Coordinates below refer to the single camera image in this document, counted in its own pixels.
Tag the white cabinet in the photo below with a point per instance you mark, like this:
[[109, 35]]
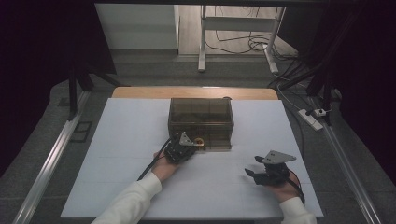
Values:
[[137, 28]]

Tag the aluminium floor rail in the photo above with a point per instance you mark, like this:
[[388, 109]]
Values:
[[348, 168], [46, 168]]

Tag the white table mat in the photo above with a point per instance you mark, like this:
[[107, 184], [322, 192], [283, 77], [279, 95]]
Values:
[[124, 130]]

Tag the dark transparent drawer box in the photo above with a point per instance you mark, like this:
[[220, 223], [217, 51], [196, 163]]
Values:
[[200, 119]]

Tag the white plug adapter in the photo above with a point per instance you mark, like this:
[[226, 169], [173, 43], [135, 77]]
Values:
[[320, 112]]

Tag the black metal stand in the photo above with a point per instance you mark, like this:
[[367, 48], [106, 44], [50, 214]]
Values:
[[73, 93], [325, 90]]

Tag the person's right hand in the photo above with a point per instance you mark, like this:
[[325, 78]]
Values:
[[285, 193]]

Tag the white metal desk frame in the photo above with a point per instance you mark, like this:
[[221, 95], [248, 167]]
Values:
[[202, 46]]

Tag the white power strip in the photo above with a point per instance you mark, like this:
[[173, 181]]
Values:
[[309, 119]]

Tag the dark floor outlet cover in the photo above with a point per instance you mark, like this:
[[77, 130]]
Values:
[[81, 131]]

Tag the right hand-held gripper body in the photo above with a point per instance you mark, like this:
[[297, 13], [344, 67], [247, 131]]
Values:
[[275, 171]]

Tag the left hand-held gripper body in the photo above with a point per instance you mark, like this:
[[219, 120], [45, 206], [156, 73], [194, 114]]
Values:
[[179, 151]]

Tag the person's left hand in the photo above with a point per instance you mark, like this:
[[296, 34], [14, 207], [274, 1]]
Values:
[[165, 169]]

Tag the wooden table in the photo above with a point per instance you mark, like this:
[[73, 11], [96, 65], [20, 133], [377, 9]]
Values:
[[186, 92]]

